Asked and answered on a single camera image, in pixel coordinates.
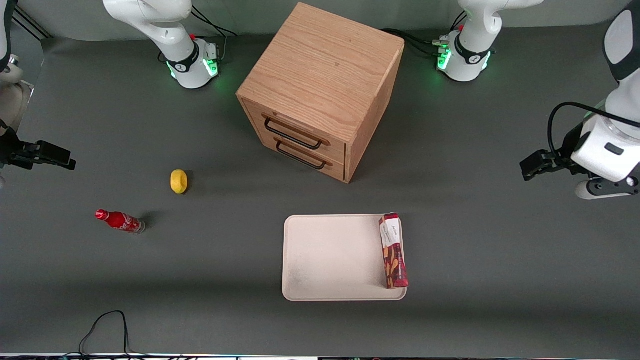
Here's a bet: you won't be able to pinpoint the black wire drawer handle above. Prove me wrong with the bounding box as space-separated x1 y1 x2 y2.
264 116 331 150
275 137 333 171

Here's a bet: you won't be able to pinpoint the black right arm base cables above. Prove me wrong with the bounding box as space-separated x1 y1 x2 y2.
190 5 238 63

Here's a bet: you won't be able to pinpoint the red tartan shortbread cookie box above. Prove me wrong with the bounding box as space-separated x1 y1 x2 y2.
378 213 409 290

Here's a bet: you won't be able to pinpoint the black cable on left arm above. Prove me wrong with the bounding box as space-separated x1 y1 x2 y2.
547 102 640 157

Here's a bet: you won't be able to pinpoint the black thin stand legs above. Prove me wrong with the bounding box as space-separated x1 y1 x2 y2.
12 7 51 40

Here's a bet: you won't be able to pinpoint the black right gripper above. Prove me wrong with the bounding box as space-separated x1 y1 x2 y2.
0 127 77 171

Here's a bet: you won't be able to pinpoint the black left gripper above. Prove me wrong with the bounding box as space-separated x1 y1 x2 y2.
520 125 588 182

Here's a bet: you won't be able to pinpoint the wooden drawer front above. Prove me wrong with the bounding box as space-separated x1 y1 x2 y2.
249 127 346 182
242 99 347 162

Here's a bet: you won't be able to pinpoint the black left arm base cables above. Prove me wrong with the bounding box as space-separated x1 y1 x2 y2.
382 27 453 57

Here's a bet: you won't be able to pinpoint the black looped cable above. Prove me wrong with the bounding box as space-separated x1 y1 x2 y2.
62 310 151 360

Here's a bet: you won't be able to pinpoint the red Coca-Cola bottle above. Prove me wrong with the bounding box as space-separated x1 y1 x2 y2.
95 209 146 234

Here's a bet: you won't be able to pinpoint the wooden two-drawer cabinet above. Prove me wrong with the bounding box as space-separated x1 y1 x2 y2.
236 2 406 184

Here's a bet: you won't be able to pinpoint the white rectangular plastic tray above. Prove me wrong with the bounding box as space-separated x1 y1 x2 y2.
282 214 408 302

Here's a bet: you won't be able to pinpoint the black arm base cables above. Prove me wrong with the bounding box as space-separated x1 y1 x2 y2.
190 5 238 63
382 27 453 57

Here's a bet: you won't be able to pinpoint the yellow lemon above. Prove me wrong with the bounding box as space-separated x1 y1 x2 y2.
170 169 189 195

